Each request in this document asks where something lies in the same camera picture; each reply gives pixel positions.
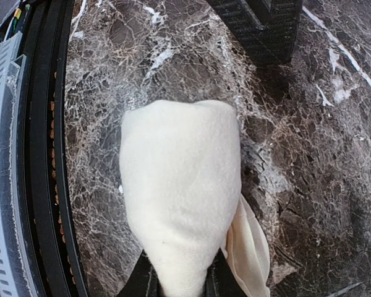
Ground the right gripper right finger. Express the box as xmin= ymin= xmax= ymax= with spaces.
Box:
xmin=203 ymin=248 xmax=247 ymax=297

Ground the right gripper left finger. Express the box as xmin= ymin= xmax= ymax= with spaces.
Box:
xmin=117 ymin=251 xmax=160 ymax=297

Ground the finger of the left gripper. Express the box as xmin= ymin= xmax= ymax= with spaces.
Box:
xmin=208 ymin=0 xmax=302 ymax=66

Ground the cream cotton boxer underwear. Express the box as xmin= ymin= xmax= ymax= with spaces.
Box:
xmin=119 ymin=100 xmax=270 ymax=296

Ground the black front table rail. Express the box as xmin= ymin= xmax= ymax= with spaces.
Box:
xmin=17 ymin=1 xmax=88 ymax=296

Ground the white slotted cable duct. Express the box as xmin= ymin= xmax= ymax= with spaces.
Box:
xmin=0 ymin=32 xmax=36 ymax=296

